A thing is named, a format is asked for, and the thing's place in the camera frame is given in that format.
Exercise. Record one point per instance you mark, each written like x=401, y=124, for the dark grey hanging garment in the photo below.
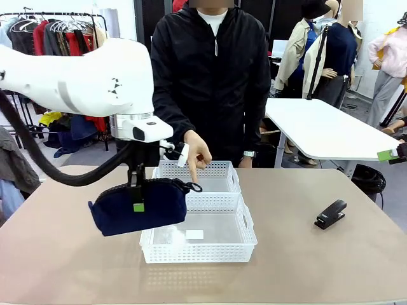
x=22, y=41

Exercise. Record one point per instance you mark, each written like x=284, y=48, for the person in black jacket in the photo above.
x=210, y=89

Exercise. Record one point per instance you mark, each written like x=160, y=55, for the mannequin beige coat black hat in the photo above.
x=294, y=54

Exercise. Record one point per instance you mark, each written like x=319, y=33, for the navy zip pouch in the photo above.
x=140, y=209

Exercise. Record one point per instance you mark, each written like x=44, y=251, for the person's right hand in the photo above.
x=197, y=149

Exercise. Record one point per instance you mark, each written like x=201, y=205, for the white perforated plastic basket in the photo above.
x=216, y=235
x=219, y=178

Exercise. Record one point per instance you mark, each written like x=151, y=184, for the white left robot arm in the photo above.
x=86, y=82

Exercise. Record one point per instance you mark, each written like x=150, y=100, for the black stapler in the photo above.
x=330, y=214

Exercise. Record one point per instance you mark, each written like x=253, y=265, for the red hanging jacket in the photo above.
x=39, y=38

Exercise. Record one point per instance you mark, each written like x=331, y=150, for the mannequin pink top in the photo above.
x=389, y=63

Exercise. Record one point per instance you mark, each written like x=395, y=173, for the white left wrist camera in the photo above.
x=182, y=155

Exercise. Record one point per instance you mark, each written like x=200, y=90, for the beige hanging garment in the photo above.
x=100, y=36

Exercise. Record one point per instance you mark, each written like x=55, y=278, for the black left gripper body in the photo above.
x=136, y=176

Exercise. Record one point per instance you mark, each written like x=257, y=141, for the white background table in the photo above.
x=324, y=127

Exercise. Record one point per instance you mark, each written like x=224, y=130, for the grey hanging jacket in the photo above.
x=51, y=38

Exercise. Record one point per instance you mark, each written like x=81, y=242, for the light blue hanging garment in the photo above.
x=4, y=35

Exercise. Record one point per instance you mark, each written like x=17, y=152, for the navy cloth heap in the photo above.
x=76, y=133

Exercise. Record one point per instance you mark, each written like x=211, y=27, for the grey draped cloth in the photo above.
x=16, y=162

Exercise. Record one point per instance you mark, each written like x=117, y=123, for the person's left hand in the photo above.
x=246, y=162

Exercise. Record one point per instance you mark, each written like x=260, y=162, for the mannequin navy top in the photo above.
x=340, y=57

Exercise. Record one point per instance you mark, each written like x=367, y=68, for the long red hanging dress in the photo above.
x=74, y=43

